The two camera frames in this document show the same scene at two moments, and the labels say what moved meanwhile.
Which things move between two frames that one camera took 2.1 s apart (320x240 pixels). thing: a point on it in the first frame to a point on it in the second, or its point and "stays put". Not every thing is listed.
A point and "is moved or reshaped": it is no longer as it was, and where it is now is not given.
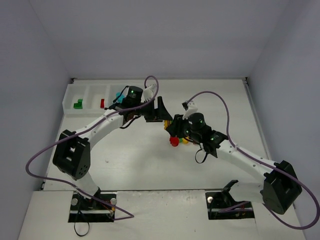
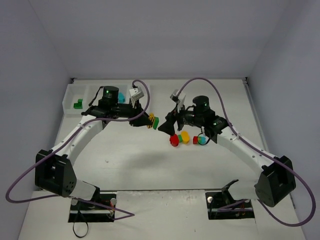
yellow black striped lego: (166, 124) is moved or reshaped
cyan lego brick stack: (120, 99) stays put
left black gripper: (152, 111) to (136, 117)
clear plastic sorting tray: (80, 99) stays put
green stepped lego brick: (78, 105) stays put
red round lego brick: (174, 141) stays put
